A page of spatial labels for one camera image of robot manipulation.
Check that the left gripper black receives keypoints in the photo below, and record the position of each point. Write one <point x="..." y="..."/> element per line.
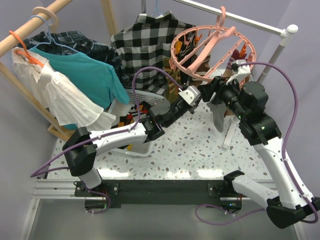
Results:
<point x="193" y="107"/>

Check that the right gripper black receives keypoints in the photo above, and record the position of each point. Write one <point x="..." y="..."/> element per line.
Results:
<point x="218" y="85"/>

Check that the grey yellow sock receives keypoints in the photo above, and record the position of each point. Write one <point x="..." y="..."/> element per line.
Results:
<point x="218" y="114"/>

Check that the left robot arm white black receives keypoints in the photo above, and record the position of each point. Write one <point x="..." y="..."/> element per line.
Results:
<point x="82" y="148"/>

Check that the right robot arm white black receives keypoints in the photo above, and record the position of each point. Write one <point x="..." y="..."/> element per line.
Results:
<point x="291" y="202"/>

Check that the light blue hanger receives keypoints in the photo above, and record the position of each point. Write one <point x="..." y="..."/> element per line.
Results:
<point x="51" y="39"/>

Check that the orange clothes hanger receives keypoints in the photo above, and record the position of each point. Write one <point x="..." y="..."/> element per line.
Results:
<point x="24" y="52"/>

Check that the olive striped hanging sock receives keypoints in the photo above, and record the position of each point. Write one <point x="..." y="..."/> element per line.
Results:
<point x="171" y="93"/>

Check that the black red yellow argyle sock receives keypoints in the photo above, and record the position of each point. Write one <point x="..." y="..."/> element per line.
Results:
<point x="128" y="114"/>

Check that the white laundry basket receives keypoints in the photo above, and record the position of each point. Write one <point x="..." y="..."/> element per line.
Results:
<point x="136" y="149"/>

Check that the black white checked shirt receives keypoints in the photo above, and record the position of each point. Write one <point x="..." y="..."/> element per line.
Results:
<point x="147" y="42"/>

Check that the teal cloth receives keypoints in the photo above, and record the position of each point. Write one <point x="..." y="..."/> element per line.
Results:
<point x="96" y="79"/>

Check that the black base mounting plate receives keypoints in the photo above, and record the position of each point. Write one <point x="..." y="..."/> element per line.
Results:
<point x="159" y="192"/>

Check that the white ruffled blouse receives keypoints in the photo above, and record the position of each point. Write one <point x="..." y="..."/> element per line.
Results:
<point x="71" y="107"/>

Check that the dark patterned garment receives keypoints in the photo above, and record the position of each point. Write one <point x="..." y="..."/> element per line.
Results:
<point x="78" y="41"/>

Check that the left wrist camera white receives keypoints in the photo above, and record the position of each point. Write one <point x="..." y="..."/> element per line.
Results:
<point x="190" y="95"/>

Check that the white rack foot bracket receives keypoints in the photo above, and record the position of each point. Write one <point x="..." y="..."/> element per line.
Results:
<point x="234" y="124"/>

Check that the metal clothes rail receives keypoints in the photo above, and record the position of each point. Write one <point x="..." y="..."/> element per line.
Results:
<point x="285" y="34"/>

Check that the wooden clothes rail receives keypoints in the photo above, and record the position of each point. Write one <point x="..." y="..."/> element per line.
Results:
<point x="31" y="25"/>

